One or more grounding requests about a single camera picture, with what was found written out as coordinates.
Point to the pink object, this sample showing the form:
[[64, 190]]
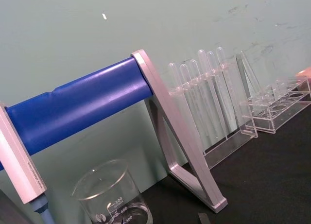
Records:
[[305, 74]]

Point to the grey stand with blue bar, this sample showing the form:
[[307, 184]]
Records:
[[73, 112]]

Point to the clear acrylic rack with holes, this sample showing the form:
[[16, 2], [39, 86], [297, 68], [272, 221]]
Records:
[[266, 124]]

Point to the clear plastic test tube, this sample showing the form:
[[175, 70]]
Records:
[[195, 71], [212, 63], [186, 75], [175, 78], [222, 61], [204, 63]]

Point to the clear acrylic tube rack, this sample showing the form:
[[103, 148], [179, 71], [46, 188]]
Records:
[[246, 126]]

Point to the small dark grey strip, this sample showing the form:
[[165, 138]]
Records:
[[204, 219]]

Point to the black table cloth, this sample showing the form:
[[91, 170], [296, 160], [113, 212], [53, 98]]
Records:
[[267, 185]]

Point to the clear glass beaker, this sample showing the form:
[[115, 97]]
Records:
[[109, 204]]

